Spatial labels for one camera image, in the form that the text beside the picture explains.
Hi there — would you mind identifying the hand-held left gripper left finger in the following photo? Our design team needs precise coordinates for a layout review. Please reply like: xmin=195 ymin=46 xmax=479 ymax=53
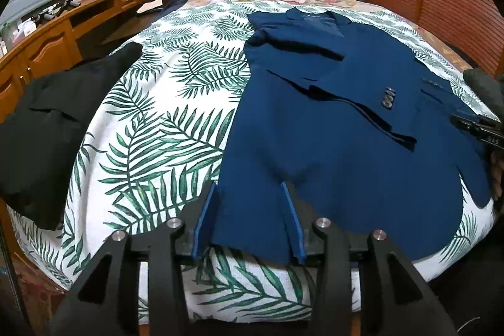
xmin=49 ymin=182 xmax=219 ymax=336

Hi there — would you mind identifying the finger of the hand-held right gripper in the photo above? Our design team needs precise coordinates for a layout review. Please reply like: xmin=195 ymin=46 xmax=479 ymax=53
xmin=451 ymin=115 xmax=480 ymax=133

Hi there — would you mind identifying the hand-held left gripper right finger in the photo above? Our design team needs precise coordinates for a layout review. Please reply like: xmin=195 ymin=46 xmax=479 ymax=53
xmin=280 ymin=182 xmax=459 ymax=336

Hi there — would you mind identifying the navy blue suit jacket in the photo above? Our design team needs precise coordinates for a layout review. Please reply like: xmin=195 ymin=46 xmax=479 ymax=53
xmin=210 ymin=9 xmax=497 ymax=266

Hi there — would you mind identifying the person's right hand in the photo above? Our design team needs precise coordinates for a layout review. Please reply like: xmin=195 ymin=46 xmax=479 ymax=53
xmin=488 ymin=151 xmax=504 ymax=203

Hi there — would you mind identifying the dark grey folded garment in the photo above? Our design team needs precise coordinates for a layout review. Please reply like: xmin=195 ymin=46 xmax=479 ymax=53
xmin=462 ymin=68 xmax=504 ymax=112

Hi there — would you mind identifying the leaf print bed sheet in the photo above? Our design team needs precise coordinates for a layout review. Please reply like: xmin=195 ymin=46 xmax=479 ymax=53
xmin=8 ymin=0 xmax=497 ymax=323

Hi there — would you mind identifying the black folded garment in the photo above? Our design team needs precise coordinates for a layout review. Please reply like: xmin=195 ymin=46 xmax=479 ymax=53
xmin=0 ymin=42 xmax=143 ymax=231

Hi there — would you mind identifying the wooden desk with cabinets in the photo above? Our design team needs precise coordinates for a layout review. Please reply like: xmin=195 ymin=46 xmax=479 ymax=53
xmin=0 ymin=0 xmax=156 ymax=124

